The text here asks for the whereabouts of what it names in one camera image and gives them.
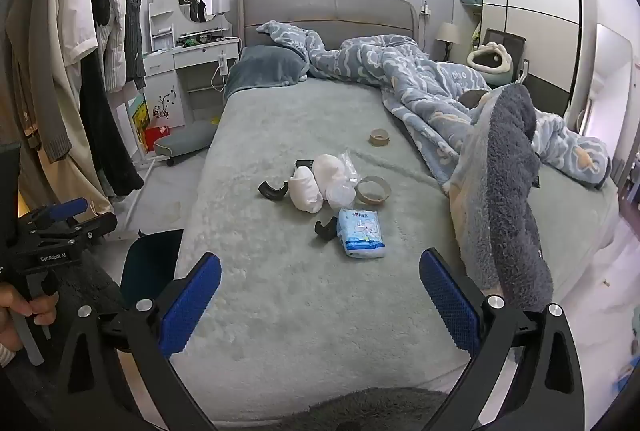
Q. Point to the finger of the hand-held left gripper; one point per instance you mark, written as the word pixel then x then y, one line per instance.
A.
pixel 95 226
pixel 67 209

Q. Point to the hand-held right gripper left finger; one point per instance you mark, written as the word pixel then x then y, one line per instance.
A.
pixel 192 306

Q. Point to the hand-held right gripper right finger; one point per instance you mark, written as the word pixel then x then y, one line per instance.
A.
pixel 450 306

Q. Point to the dark teal bin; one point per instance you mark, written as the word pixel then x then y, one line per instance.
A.
pixel 150 261

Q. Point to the blue white tissue pack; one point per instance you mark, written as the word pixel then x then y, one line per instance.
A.
pixel 361 233

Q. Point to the large cardboard tape core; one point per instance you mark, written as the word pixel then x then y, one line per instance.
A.
pixel 372 198

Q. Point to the black curved plastic piece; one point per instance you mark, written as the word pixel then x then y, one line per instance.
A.
pixel 272 194
pixel 324 231

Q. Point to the clear bubble wrap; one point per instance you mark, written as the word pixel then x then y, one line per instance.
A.
pixel 341 193

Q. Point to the small cardboard tape core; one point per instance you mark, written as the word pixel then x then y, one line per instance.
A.
pixel 380 141

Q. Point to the black packet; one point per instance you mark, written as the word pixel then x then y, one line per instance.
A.
pixel 302 163

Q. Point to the person's left forearm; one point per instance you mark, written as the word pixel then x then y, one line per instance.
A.
pixel 4 356

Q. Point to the person's left hand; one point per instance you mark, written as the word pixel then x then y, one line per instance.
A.
pixel 10 316

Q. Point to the cream long coat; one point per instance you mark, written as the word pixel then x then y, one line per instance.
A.
pixel 75 151

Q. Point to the black fluffy garment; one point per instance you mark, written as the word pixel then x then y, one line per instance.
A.
pixel 107 136

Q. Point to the red box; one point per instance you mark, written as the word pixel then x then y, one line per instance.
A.
pixel 156 136

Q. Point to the grey bed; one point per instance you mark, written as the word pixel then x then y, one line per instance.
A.
pixel 300 336

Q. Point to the yellow painting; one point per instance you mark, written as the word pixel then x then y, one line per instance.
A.
pixel 138 116

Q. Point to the grey cushioned rolling stool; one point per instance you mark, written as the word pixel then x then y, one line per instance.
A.
pixel 187 138

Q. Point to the taupe knit cardigan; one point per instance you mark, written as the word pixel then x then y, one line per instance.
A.
pixel 35 61

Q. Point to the white puffer jacket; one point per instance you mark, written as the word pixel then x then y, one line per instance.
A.
pixel 115 46

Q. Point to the white shirt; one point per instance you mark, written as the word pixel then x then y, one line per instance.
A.
pixel 80 21

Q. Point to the dark grey knitted vest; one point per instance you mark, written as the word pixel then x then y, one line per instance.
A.
pixel 132 26

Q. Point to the white vanity dresser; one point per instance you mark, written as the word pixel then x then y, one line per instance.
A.
pixel 200 56

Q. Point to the white power strip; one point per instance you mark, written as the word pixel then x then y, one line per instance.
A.
pixel 222 63

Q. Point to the dark grey cloth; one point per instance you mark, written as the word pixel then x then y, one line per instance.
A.
pixel 472 100

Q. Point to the grey-blue pillow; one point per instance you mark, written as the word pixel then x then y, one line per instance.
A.
pixel 265 71

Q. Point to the cream plush cat bed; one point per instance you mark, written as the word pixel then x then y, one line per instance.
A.
pixel 495 71

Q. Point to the blue printed fleece blanket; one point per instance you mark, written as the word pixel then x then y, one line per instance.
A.
pixel 400 71

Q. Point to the small silver table lamp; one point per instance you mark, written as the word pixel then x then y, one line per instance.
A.
pixel 220 3

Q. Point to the yellow green toy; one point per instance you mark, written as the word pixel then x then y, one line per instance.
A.
pixel 476 40

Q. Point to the black office chair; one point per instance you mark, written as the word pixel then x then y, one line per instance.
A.
pixel 515 43

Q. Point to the beige shade bedside lamp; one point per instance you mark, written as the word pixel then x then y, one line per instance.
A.
pixel 447 33

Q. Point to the white grey wardrobe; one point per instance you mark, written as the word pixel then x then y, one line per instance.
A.
pixel 540 1

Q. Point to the white wall plug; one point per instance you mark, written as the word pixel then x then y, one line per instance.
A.
pixel 425 9

